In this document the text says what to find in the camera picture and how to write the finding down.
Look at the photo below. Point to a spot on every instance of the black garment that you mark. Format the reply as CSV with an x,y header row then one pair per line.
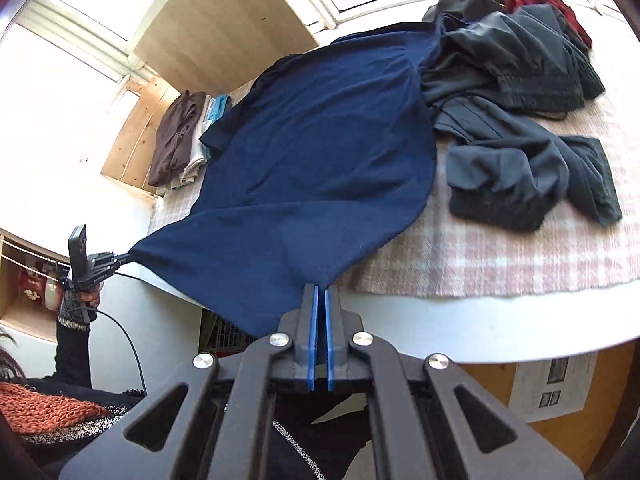
x,y
466,10

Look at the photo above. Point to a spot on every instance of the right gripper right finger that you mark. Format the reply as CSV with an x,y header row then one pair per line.
x,y
340,326

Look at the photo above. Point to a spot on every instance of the brown folded garment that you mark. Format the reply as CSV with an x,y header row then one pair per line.
x,y
174,136

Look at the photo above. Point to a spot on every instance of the paper label sheet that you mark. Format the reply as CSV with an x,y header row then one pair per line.
x,y
554,388

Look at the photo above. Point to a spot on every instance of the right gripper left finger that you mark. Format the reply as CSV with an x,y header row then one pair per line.
x,y
306,340

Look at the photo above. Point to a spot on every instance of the left hand grey glove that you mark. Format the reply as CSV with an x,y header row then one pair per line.
x,y
79,309

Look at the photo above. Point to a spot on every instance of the light blue folded shirt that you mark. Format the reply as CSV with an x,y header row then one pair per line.
x,y
216,108

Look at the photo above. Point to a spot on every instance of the pink plaid table cloth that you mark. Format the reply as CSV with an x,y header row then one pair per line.
x,y
440,255

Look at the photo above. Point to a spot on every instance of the dark grey jacket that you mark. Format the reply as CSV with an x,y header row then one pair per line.
x,y
490,82

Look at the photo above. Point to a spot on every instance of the orange knit scarf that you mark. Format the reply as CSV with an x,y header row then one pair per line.
x,y
29,412

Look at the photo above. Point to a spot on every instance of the navy blue t-shirt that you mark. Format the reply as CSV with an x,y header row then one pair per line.
x,y
330,155

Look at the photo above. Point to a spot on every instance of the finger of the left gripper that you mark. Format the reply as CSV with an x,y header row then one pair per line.
x,y
126,255

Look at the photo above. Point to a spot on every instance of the left wrist camera unit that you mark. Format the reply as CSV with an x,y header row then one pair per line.
x,y
77,251

